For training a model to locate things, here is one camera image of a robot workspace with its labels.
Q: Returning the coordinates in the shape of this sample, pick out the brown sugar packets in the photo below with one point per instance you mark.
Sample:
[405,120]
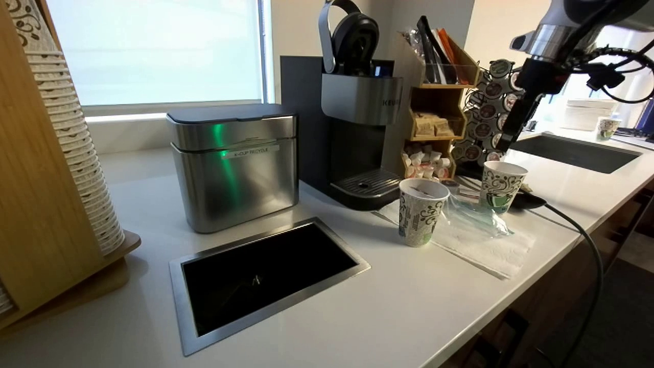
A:
[431,126]

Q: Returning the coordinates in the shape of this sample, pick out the black silver coffee machine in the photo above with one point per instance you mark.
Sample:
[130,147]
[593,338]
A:
[354,129]

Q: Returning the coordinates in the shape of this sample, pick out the orange paper packets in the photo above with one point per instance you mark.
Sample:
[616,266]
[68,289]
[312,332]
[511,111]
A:
[455,49]

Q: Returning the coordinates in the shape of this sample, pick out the steel framed trash chute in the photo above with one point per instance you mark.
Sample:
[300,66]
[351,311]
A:
[185,307]

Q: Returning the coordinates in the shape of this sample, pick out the stainless steel countertop bin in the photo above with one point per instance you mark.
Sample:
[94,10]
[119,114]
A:
[231,185]

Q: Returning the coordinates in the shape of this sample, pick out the patterned paper cup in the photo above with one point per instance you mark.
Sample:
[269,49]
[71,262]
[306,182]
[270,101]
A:
[419,220]
[504,195]

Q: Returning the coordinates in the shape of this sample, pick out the white dish stack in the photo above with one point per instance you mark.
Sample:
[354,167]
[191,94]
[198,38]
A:
[584,114]

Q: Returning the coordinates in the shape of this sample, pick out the wooden condiment organizer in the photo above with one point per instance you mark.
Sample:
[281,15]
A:
[438,96]

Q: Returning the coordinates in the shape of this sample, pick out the small paper cup by sink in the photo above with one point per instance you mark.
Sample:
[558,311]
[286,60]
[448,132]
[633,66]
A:
[608,126]

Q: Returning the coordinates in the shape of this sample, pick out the blue bottle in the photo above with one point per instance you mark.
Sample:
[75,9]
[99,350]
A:
[646,120]

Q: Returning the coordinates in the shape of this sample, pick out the clear zip bag teal seal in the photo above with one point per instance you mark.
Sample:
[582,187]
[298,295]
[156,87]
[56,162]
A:
[470,217]

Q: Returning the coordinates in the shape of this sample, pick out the bright window white frame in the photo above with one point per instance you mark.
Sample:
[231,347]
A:
[156,52]

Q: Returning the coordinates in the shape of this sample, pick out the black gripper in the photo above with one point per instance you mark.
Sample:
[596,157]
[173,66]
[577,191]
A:
[543,77]

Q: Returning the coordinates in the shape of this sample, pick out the wooden cup dispenser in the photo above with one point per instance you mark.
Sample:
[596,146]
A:
[38,225]

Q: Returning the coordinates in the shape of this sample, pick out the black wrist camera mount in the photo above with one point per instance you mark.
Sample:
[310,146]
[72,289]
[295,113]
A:
[603,74]

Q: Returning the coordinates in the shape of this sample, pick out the clear plastic sleeve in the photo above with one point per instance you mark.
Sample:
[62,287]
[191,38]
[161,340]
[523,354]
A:
[491,255]

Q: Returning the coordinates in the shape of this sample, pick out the black coffee pod carousel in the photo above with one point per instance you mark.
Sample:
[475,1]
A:
[488,109]

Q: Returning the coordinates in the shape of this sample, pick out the black plastic cutlery bundle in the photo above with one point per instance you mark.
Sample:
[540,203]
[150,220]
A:
[431,47]

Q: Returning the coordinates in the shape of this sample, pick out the creamer cup pile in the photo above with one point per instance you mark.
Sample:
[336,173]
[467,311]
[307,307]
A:
[427,166]

